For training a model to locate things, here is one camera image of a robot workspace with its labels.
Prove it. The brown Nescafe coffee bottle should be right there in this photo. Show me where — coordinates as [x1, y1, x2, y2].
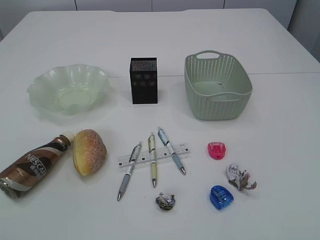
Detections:
[0, 131, 75, 199]

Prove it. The small paper ball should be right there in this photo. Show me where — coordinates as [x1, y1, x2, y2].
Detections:
[155, 192, 176, 207]

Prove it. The black mesh pen holder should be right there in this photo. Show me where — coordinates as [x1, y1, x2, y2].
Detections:
[129, 57, 158, 105]

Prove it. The green wavy glass plate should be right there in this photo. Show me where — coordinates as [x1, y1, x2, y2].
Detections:
[27, 64, 111, 116]

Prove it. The yellow-green pen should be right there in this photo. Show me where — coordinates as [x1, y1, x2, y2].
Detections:
[148, 132, 158, 188]

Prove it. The clear plastic ruler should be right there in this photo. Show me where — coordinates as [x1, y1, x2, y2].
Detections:
[117, 143, 192, 168]

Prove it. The sugared bread roll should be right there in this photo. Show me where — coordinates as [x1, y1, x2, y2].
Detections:
[72, 129, 107, 177]

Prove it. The green plastic basket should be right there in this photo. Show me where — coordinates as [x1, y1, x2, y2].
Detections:
[184, 50, 253, 121]

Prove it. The large paper ball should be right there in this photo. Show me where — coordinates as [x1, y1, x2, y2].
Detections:
[225, 164, 257, 192]

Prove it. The blue pencil sharpener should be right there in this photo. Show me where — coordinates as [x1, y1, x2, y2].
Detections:
[209, 185, 234, 210]

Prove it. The blue pen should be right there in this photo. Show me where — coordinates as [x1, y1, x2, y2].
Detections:
[157, 127, 186, 175]

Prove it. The pink pencil sharpener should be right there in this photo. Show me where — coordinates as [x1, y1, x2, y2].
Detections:
[207, 141, 227, 160]

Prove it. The grey grip pen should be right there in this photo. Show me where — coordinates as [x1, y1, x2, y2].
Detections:
[117, 141, 142, 202]

